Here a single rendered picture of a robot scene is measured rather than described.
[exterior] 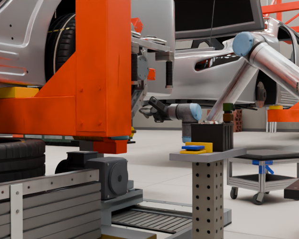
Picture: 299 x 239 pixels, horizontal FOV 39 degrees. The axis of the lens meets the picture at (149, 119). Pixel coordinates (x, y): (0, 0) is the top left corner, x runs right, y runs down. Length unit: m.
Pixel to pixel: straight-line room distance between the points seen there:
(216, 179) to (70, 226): 0.62
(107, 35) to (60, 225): 0.71
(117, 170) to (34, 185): 0.55
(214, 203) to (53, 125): 0.73
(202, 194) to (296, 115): 3.89
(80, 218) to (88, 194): 0.10
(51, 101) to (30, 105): 0.13
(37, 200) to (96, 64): 0.55
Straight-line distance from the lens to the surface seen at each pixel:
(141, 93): 2.47
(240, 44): 2.08
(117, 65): 1.66
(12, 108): 1.97
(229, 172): 3.16
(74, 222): 1.63
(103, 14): 1.65
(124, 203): 2.41
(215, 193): 1.81
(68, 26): 2.22
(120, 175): 1.94
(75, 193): 1.61
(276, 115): 5.67
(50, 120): 1.79
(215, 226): 1.84
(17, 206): 1.42
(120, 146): 2.28
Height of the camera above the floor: 0.60
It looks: level
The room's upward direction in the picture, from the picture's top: straight up
